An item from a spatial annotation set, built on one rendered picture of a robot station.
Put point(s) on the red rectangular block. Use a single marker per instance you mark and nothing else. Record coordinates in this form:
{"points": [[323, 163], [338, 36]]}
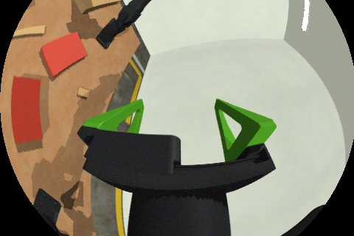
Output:
{"points": [[61, 53], [25, 109]]}

